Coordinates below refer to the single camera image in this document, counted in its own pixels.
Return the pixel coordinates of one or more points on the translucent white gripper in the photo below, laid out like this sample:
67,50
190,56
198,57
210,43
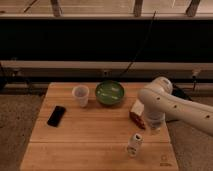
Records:
155,126

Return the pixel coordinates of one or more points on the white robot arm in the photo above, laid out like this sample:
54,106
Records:
158,101

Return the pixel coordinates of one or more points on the small clear plastic bottle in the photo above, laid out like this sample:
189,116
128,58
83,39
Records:
134,144

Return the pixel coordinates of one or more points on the green bowl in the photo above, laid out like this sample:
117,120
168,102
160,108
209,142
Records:
109,92

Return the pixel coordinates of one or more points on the translucent plastic cup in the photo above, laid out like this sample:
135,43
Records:
81,95

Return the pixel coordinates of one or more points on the black smartphone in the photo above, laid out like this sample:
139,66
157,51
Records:
56,116

